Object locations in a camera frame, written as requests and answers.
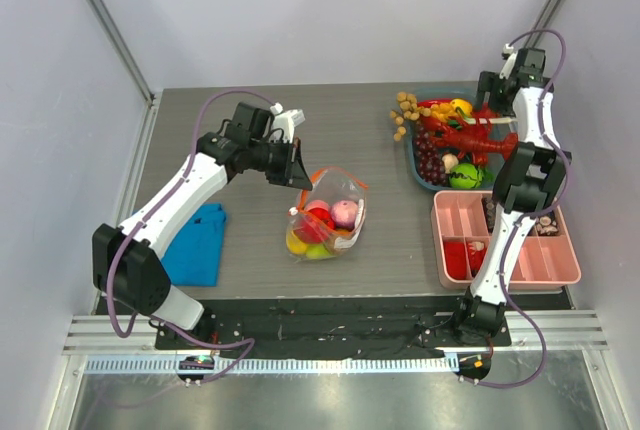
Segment white perforated cable duct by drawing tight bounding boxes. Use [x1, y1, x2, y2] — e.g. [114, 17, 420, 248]
[84, 354, 459, 375]

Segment teal fruit basket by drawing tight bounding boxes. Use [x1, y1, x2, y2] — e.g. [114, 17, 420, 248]
[403, 85, 504, 192]

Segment yellow toy pepper pieces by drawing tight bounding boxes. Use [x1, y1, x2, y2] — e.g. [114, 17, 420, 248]
[418, 99, 460, 123]

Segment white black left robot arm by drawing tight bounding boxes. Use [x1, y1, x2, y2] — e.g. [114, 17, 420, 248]
[92, 102, 313, 349]

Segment green toy apple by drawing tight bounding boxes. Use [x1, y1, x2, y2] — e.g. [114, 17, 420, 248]
[305, 244, 333, 260]

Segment aluminium frame rail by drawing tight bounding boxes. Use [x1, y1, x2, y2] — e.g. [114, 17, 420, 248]
[63, 310, 609, 355]

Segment pink compartment tray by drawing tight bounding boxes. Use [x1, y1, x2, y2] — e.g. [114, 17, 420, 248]
[431, 190, 581, 292]

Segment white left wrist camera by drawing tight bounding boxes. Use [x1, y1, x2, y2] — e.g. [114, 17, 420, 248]
[267, 102, 305, 143]

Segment green toy lime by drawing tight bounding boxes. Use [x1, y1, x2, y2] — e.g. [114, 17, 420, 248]
[449, 163, 484, 190]

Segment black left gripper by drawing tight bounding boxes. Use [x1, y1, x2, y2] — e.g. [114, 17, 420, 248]
[249, 137, 313, 191]

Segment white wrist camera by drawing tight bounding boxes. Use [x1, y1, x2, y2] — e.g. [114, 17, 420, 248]
[267, 102, 305, 143]
[499, 43, 518, 80]

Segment purple toy onion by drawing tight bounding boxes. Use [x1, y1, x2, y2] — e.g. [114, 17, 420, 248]
[330, 200, 359, 231]

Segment yellow red toy fruit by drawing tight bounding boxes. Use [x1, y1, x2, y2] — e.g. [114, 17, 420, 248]
[450, 98, 473, 118]

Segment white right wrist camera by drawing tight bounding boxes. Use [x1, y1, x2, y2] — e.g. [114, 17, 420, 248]
[499, 43, 518, 80]

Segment orange toy fruit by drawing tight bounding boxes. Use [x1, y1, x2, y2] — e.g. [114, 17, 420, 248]
[326, 232, 354, 254]

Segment red toy bell pepper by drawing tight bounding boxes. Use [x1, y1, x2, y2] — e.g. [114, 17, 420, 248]
[293, 211, 335, 244]

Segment yellow toy pear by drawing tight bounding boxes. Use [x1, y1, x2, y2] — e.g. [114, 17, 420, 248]
[285, 232, 308, 255]

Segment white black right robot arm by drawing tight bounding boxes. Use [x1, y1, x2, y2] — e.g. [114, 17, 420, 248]
[451, 44, 570, 345]

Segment red toy lobster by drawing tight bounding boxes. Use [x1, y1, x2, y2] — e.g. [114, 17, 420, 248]
[421, 116, 519, 167]

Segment clear orange zip bag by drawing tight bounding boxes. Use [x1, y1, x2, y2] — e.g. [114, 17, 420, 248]
[285, 166, 368, 261]

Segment brown longan bunch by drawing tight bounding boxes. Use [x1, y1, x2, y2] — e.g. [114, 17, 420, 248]
[389, 92, 420, 142]

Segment flowered sushi roll right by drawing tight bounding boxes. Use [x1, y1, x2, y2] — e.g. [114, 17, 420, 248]
[533, 211, 560, 237]

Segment white toy garlic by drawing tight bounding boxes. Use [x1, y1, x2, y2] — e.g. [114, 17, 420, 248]
[441, 153, 459, 174]

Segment dark patterned sushi roll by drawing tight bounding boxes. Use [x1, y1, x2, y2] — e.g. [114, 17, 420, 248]
[481, 197, 496, 234]

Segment dark purple grape bunch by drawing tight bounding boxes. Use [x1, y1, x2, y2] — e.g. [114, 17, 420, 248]
[412, 133, 449, 187]

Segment pink toy peach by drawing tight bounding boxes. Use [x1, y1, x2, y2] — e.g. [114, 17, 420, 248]
[305, 200, 331, 219]

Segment blue folded t-shirt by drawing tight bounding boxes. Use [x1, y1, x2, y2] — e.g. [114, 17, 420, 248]
[135, 203, 227, 287]

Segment red toy meat piece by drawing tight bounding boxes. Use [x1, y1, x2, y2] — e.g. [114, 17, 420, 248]
[443, 240, 468, 281]

